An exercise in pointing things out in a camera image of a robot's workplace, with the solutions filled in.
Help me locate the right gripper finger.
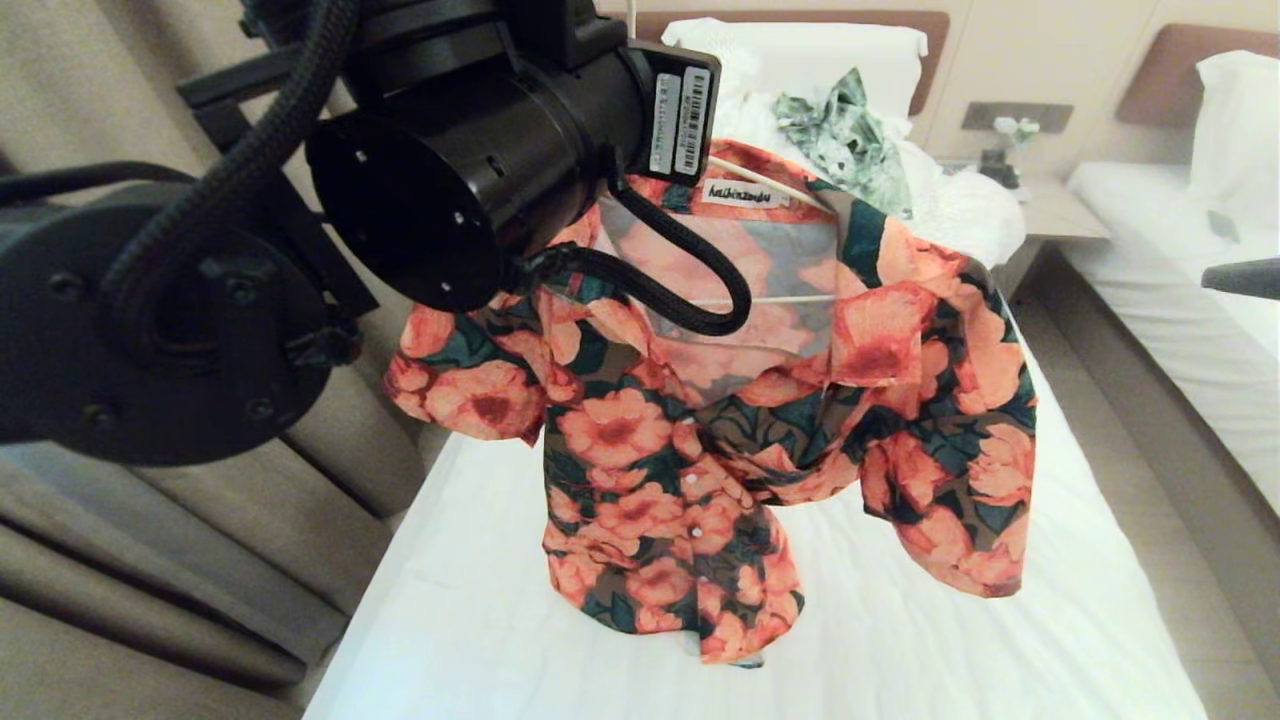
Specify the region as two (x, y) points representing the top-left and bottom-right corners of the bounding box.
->
(1200, 257), (1280, 302)

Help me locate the white clothes hanger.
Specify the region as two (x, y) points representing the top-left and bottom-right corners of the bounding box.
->
(625, 0), (841, 307)

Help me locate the orange floral shirt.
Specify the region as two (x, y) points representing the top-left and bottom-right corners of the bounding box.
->
(385, 138), (1039, 667)

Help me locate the bed with white sheet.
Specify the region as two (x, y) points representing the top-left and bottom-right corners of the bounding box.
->
(304, 95), (1211, 720)
(1058, 160), (1280, 523)

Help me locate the green patterned shirt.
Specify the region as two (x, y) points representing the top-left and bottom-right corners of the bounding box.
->
(772, 67), (917, 220)

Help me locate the white pillow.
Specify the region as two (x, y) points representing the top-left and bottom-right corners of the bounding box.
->
(1194, 49), (1280, 217)
(660, 16), (930, 123)

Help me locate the beige nightstand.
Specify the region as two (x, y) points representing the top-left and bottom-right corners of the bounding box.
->
(938, 160), (1112, 301)

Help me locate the brown headboard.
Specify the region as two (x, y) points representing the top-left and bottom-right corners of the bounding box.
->
(1114, 23), (1280, 129)
(597, 10), (952, 117)

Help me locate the small flower vase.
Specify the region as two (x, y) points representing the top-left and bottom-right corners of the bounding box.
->
(980, 116), (1044, 189)

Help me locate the white crumpled duvet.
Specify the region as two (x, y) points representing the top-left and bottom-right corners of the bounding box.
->
(893, 138), (1029, 269)

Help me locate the beige curtain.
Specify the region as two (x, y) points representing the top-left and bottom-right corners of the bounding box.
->
(0, 0), (453, 720)

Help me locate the grey wall switch panel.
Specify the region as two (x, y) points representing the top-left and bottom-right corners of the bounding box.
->
(961, 101), (1075, 135)

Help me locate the black cable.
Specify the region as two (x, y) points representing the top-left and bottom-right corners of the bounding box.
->
(98, 0), (364, 306)
(505, 172), (754, 338)

